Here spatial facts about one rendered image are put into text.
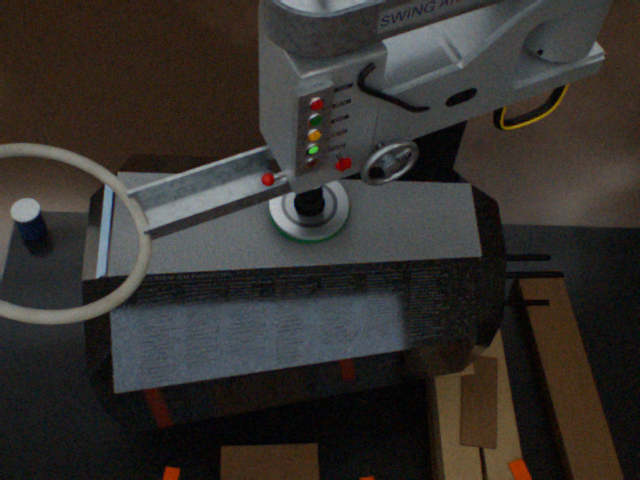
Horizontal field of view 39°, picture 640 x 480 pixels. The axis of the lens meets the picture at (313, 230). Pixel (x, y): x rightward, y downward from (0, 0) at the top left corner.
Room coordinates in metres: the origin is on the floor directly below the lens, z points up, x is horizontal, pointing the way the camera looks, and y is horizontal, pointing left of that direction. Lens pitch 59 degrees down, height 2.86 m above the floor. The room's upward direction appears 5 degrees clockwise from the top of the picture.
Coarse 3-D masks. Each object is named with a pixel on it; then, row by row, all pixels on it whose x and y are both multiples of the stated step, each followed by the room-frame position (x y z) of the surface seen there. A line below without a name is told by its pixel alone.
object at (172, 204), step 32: (224, 160) 1.25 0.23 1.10; (256, 160) 1.28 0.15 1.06; (128, 192) 1.13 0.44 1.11; (160, 192) 1.16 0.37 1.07; (192, 192) 1.18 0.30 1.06; (224, 192) 1.19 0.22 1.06; (256, 192) 1.17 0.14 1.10; (288, 192) 1.20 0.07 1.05; (160, 224) 1.05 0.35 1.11; (192, 224) 1.09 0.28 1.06
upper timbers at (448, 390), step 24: (504, 360) 1.19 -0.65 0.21; (432, 384) 1.11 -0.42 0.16; (456, 384) 1.10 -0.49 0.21; (504, 384) 1.11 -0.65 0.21; (432, 408) 1.04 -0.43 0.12; (456, 408) 1.02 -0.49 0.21; (504, 408) 1.03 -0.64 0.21; (456, 432) 0.94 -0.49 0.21; (504, 432) 0.95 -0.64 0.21; (456, 456) 0.86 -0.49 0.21; (480, 456) 0.89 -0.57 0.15; (504, 456) 0.88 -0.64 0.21
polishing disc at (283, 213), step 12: (324, 192) 1.34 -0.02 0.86; (336, 192) 1.35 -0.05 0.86; (276, 204) 1.29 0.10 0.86; (288, 204) 1.29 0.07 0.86; (336, 204) 1.31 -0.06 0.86; (348, 204) 1.31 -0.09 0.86; (276, 216) 1.25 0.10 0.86; (288, 216) 1.26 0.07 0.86; (300, 216) 1.26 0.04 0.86; (324, 216) 1.27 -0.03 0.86; (336, 216) 1.27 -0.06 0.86; (288, 228) 1.22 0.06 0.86; (300, 228) 1.22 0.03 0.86; (312, 228) 1.23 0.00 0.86; (324, 228) 1.23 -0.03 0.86; (336, 228) 1.23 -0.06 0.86
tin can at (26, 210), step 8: (24, 200) 1.68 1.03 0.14; (32, 200) 1.68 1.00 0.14; (16, 208) 1.64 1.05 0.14; (24, 208) 1.65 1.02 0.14; (32, 208) 1.65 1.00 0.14; (16, 216) 1.61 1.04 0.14; (24, 216) 1.61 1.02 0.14; (32, 216) 1.62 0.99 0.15; (40, 216) 1.64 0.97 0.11; (16, 224) 1.60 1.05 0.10; (24, 224) 1.59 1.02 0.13; (32, 224) 1.60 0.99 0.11; (40, 224) 1.62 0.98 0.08; (24, 232) 1.59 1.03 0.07; (32, 232) 1.60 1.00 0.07; (40, 232) 1.61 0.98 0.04
